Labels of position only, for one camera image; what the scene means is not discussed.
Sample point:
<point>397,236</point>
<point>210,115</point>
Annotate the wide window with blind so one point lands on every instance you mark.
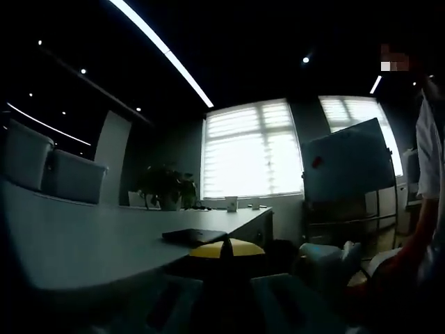
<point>250,156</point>

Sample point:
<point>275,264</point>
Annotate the white storage box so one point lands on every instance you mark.
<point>74,177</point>
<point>24,156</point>

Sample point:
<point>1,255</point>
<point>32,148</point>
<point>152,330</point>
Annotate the white drawer cabinet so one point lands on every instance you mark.
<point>386,208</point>

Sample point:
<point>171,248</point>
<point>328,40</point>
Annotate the black fixed fixture clamp bracket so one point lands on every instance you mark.
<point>191,236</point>

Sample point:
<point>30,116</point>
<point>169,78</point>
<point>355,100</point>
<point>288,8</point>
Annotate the white desk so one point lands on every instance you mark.
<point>87,236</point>

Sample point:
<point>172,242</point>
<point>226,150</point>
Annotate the potted green plant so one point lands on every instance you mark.
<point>163,181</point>

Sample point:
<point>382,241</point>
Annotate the black power socket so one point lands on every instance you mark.
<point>259,235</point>

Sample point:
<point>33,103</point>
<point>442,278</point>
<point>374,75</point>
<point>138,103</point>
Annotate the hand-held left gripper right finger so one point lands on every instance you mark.
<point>243,248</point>

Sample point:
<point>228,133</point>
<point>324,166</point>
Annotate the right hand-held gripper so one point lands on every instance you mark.
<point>323,264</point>

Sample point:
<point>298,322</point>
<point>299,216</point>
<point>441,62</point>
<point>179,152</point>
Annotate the red whiteboard magnet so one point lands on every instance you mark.
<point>317,162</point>

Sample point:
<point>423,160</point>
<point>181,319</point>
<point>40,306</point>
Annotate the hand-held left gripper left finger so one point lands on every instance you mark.
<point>205,250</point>

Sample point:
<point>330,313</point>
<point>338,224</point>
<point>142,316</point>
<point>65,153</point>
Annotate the white paper cup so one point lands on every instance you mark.
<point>231,203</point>
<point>255,204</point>

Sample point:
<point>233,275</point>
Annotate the white card stand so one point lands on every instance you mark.
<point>133,199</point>

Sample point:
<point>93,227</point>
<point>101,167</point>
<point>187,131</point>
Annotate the black backpack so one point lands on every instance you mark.
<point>283,255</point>

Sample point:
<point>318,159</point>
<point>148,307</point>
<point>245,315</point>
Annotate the long ceiling light strip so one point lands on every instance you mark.
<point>187,77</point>

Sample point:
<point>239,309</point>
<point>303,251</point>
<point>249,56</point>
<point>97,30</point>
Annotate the narrow window with blind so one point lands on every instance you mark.
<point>347,111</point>

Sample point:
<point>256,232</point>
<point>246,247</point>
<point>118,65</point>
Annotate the short ceiling light strip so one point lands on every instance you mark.
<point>375,84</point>

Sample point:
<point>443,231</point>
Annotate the whiteboard on stand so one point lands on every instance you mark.
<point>344,163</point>

